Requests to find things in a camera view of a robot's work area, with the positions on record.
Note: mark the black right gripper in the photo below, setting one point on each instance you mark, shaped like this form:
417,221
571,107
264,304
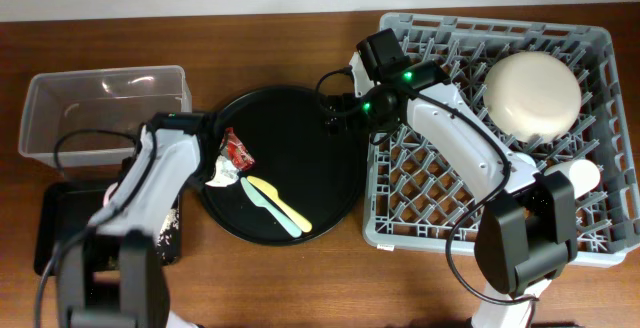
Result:
387,122

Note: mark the red snack wrapper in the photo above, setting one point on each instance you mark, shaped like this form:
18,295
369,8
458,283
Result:
235,151

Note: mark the white tissue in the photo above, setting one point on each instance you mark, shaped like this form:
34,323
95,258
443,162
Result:
225,173

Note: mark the yellow plastic knife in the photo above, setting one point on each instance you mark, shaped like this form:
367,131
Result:
272,193

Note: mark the beige bowl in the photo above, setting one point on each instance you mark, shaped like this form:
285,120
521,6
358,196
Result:
532,95

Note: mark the white cup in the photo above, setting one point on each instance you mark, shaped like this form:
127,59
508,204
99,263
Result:
583,174

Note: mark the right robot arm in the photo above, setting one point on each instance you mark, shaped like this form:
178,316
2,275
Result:
527,233

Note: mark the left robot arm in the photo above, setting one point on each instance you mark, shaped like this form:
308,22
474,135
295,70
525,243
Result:
132,219

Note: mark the black round tray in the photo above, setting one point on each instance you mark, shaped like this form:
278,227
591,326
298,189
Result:
317,165

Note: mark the clear plastic bin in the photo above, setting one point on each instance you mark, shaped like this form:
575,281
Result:
116,99

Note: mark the pile of white rice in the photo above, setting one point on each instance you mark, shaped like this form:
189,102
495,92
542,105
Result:
168,244

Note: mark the black rectangular tray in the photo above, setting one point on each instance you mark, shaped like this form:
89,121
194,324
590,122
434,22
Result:
66,209

